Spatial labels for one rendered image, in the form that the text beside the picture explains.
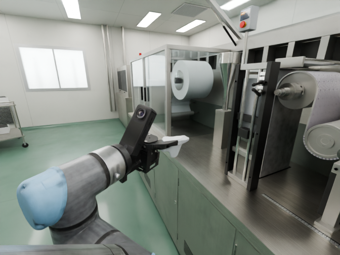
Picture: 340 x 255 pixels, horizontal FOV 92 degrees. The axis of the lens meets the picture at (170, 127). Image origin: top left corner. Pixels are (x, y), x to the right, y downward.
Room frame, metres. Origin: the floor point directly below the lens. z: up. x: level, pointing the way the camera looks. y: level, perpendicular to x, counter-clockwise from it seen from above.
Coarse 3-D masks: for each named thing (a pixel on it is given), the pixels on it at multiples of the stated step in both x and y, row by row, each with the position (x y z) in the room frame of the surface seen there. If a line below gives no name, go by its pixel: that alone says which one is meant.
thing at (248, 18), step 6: (252, 6) 0.89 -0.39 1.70; (240, 12) 0.95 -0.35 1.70; (246, 12) 0.92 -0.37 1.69; (252, 12) 0.89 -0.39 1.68; (258, 12) 0.91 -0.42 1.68; (240, 18) 0.95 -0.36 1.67; (246, 18) 0.91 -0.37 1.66; (252, 18) 0.90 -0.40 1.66; (240, 24) 0.92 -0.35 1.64; (246, 24) 0.91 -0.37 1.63; (252, 24) 0.90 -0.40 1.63; (240, 30) 0.94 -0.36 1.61; (246, 30) 0.92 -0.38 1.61; (252, 30) 0.92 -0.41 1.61
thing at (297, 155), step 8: (304, 128) 0.86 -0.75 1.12; (296, 136) 0.89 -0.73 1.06; (296, 144) 0.88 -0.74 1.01; (296, 152) 0.87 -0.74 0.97; (304, 152) 0.84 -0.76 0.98; (296, 160) 0.86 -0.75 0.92; (304, 160) 0.83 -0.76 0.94; (312, 160) 0.80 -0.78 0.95; (320, 160) 0.77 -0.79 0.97; (328, 160) 0.74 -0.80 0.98; (336, 160) 0.71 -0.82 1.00; (312, 168) 0.79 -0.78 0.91; (320, 168) 0.76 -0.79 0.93; (328, 168) 0.73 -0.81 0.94; (328, 176) 0.72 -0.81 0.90
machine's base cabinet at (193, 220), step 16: (160, 160) 1.22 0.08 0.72; (144, 176) 1.73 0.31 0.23; (160, 176) 1.23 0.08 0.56; (176, 176) 0.96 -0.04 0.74; (160, 192) 1.24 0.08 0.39; (176, 192) 0.96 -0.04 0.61; (192, 192) 0.78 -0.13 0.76; (160, 208) 1.25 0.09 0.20; (176, 208) 0.96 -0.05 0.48; (192, 208) 0.77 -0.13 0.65; (208, 208) 0.65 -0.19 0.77; (176, 224) 0.95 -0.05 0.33; (192, 224) 0.76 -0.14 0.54; (208, 224) 0.64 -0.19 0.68; (224, 224) 0.55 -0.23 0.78; (176, 240) 0.95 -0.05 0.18; (192, 240) 0.75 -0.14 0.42; (208, 240) 0.63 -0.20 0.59; (224, 240) 0.54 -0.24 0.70; (240, 240) 0.47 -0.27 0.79
